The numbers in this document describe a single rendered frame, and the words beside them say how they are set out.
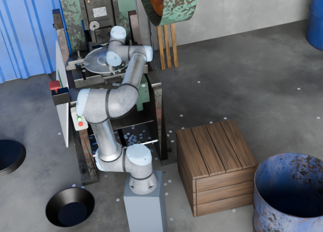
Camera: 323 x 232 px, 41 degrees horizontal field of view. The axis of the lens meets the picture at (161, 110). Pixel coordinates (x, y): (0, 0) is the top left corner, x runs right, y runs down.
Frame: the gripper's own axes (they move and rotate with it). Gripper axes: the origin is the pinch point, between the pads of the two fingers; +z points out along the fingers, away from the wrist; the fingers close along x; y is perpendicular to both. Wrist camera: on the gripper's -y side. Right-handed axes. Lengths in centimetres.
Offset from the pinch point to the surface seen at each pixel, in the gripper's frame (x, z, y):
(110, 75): -2.6, 0.9, 2.6
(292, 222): 28, -14, 119
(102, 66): -2.2, 5.2, -7.5
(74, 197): -41, 69, 35
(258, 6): 194, 88, -57
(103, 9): 7.2, -18.3, -26.3
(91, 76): -7.9, 14.6, -9.3
